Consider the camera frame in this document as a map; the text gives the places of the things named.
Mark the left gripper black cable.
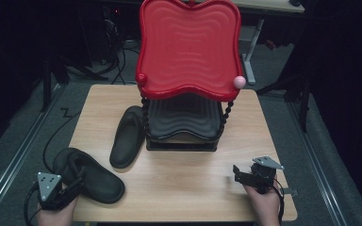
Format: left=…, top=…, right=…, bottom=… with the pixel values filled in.
left=24, top=181, right=41, bottom=226

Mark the red and black shoe rack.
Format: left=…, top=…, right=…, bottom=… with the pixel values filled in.
left=135, top=0, right=247, bottom=153

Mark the grey metal desk leg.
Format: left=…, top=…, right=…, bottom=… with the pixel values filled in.
left=240, top=18, right=266, bottom=86

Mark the bundle of black cables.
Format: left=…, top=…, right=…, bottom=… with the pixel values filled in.
left=102, top=6, right=140, bottom=86

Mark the grey tape piece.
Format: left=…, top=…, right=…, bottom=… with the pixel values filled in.
left=282, top=186, right=300, bottom=198

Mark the black floor cable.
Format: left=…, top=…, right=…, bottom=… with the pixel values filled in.
left=42, top=107, right=80, bottom=173

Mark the metal floor rail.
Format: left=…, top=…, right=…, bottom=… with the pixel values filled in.
left=0, top=84, right=64, bottom=220
left=287, top=101, right=349, bottom=226

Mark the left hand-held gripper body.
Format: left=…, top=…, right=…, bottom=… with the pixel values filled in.
left=37, top=171, right=76, bottom=211

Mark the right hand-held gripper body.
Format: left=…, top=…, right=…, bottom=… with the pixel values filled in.
left=245, top=155, right=286, bottom=194

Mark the person's left hand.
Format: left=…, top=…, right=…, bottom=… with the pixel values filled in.
left=36, top=194, right=79, bottom=226

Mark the person's right hand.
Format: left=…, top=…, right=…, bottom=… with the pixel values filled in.
left=242, top=179, right=281, bottom=226

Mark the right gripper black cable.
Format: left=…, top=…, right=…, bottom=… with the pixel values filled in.
left=271, top=179, right=287, bottom=226

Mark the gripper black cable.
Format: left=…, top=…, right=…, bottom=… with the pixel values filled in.
left=271, top=179, right=287, bottom=226
left=24, top=181, right=41, bottom=226

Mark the black slipper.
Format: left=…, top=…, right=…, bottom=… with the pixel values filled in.
left=108, top=105, right=147, bottom=170
left=52, top=147, right=126, bottom=205

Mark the black metal stand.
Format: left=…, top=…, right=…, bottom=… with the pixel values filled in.
left=256, top=70, right=313, bottom=134
left=40, top=52, right=109, bottom=113

